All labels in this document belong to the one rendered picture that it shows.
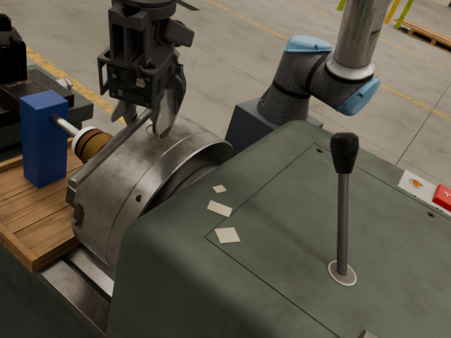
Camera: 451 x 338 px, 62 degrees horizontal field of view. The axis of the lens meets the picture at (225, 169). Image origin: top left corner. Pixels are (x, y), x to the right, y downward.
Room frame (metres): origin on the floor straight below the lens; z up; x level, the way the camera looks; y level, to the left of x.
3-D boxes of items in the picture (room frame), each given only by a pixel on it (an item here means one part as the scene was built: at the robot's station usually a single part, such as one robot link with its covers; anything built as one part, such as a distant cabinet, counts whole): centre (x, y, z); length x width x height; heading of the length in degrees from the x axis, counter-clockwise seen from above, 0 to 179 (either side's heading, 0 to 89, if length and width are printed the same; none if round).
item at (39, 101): (0.69, 0.43, 1.00); 0.08 x 0.06 x 0.23; 157
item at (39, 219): (0.66, 0.37, 0.89); 0.36 x 0.30 x 0.04; 157
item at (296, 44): (1.03, -0.11, 1.27); 0.13 x 0.12 x 0.14; 56
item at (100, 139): (0.61, 0.25, 1.08); 0.09 x 0.09 x 0.09; 67
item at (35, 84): (0.86, 0.62, 1.00); 0.20 x 0.10 x 0.05; 67
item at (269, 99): (1.03, -0.10, 1.15); 0.15 x 0.15 x 0.10
